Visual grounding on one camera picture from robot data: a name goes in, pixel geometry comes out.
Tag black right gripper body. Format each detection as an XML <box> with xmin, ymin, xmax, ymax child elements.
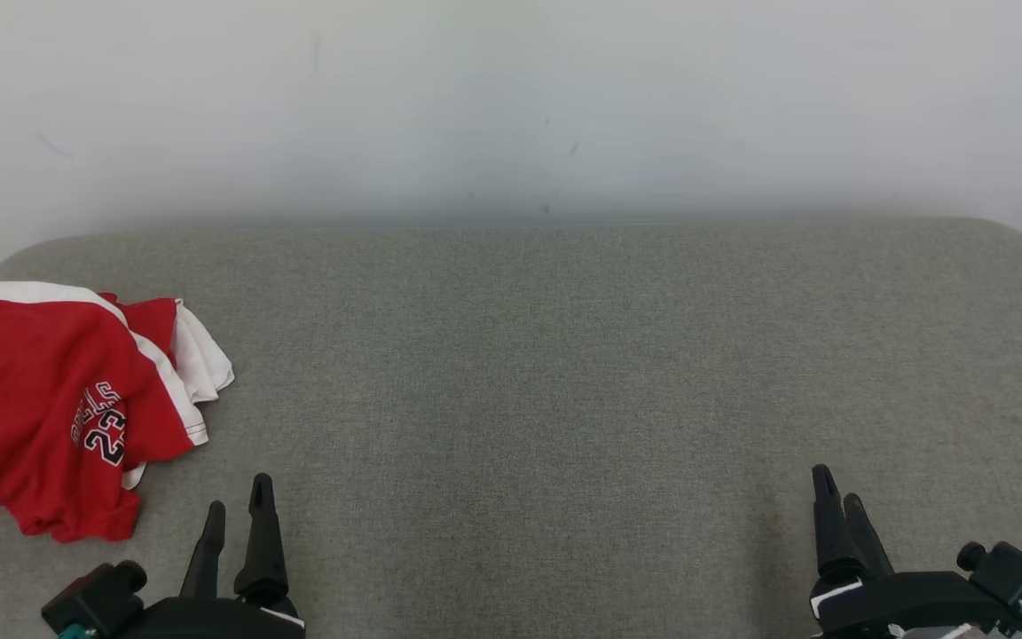
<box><xmin>811</xmin><ymin>572</ymin><xmax>1009</xmax><ymax>639</ymax></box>

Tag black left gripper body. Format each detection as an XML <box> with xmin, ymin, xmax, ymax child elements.
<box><xmin>116</xmin><ymin>596</ymin><xmax>306</xmax><ymax>639</ymax></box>

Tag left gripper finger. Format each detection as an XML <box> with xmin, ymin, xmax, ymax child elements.
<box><xmin>180</xmin><ymin>501</ymin><xmax>226</xmax><ymax>599</ymax></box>
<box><xmin>234</xmin><ymin>473</ymin><xmax>289</xmax><ymax>606</ymax></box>

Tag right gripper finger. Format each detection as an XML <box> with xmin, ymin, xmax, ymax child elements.
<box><xmin>811</xmin><ymin>464</ymin><xmax>867</xmax><ymax>583</ymax></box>
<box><xmin>844</xmin><ymin>493</ymin><xmax>895</xmax><ymax>578</ymax></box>

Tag red shorts with white stripe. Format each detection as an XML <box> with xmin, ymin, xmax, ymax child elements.
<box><xmin>0</xmin><ymin>281</ymin><xmax>210</xmax><ymax>543</ymax></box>

